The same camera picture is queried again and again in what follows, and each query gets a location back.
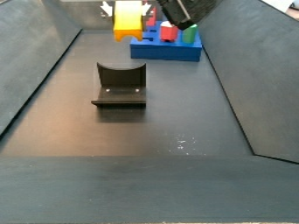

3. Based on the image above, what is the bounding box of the green hexagonal prism block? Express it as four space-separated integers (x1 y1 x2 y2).
182 24 198 44

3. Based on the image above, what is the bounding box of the black curved fixture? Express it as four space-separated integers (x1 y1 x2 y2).
91 64 146 107

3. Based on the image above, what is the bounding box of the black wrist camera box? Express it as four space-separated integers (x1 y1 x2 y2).
156 0 220 31

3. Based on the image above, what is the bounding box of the yellow arch block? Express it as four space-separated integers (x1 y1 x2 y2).
114 0 143 42

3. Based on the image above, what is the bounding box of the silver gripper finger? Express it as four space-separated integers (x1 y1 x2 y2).
100 2 114 17
142 3 152 16

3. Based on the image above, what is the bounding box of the blue shape sorter base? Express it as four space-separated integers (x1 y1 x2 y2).
130 21 202 61

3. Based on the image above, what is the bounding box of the red rounded triangle block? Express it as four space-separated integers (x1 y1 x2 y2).
160 21 179 42

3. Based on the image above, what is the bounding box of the tall red rectangular block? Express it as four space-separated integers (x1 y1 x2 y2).
146 8 156 26

